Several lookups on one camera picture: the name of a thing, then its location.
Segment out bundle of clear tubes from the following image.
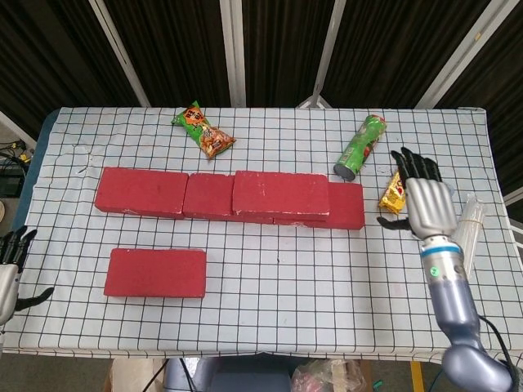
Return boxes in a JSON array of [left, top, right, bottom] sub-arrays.
[[453, 192, 488, 274]]

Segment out blue-edged table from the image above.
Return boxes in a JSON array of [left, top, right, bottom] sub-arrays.
[[0, 109, 60, 287]]

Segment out white metal frame post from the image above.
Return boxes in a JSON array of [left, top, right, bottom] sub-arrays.
[[504, 189, 523, 246], [219, 0, 248, 109], [414, 0, 510, 109], [88, 0, 151, 108], [296, 0, 348, 109], [0, 109, 38, 150]]

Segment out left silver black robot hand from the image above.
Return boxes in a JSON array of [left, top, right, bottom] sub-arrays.
[[0, 226, 56, 326]]

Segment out white black checkered tablecloth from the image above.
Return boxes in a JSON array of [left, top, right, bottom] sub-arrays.
[[0, 105, 523, 367]]

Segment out black equipment box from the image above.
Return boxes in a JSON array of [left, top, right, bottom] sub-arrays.
[[0, 161, 28, 199]]

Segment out gold biscuit pack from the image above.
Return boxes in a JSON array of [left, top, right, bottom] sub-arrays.
[[378, 171, 408, 216]]

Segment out green snack bag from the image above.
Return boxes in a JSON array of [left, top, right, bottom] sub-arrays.
[[170, 100, 237, 161]]

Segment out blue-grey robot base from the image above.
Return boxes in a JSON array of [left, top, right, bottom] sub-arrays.
[[163, 357, 293, 392]]

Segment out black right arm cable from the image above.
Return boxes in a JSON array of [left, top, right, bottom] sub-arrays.
[[476, 314, 519, 392]]

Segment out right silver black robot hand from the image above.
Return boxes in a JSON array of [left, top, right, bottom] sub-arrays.
[[376, 146, 458, 240]]

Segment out clear plastic bag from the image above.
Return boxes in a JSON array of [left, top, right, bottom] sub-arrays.
[[290, 359, 368, 392]]

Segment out white sack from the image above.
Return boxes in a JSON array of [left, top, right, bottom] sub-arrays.
[[104, 358, 167, 392]]

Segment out green chips can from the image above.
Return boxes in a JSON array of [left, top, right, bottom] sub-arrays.
[[333, 114, 387, 182]]

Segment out yellow black cables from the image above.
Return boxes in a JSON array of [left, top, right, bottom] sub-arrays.
[[0, 138, 36, 164]]

